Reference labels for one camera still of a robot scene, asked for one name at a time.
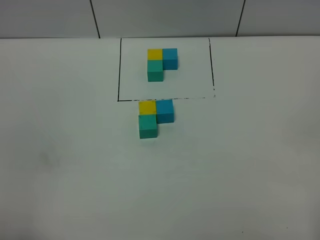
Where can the yellow template cube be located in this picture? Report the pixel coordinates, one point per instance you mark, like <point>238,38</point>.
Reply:
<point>155,54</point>

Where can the white template paper sheet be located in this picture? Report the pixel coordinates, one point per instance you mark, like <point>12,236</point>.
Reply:
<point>192,80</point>

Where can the blue template cube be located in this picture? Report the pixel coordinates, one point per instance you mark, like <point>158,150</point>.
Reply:
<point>170,58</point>

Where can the green template cube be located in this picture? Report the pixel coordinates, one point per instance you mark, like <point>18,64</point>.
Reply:
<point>155,72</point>

